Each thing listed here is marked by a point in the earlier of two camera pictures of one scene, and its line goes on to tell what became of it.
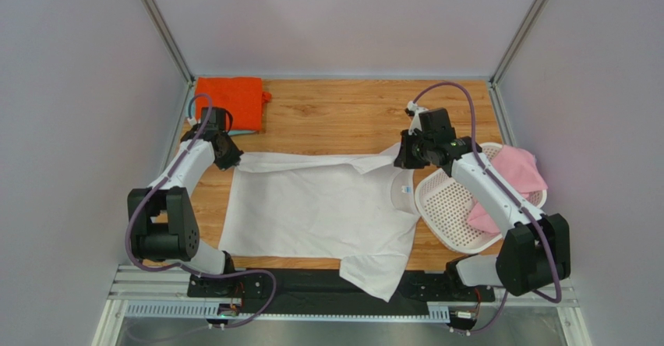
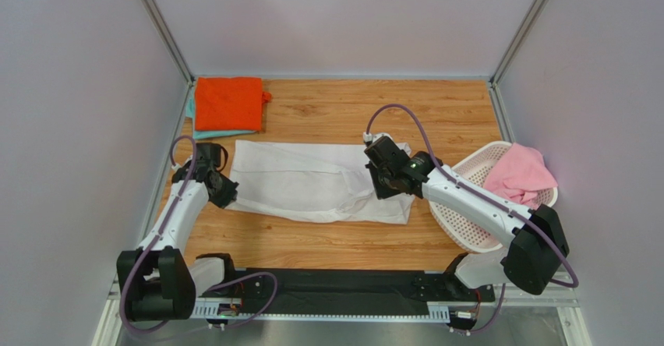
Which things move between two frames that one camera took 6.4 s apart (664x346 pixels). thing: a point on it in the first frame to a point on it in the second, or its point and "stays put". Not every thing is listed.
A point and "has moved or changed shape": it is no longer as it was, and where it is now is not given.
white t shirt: x=360 y=209 has moved or changed shape
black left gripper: x=233 y=159 to x=230 y=194
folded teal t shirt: x=192 y=106 stays put
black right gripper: x=408 y=150 to x=381 y=180
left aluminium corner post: x=153 y=9 stays put
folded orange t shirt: x=243 y=98 stays put
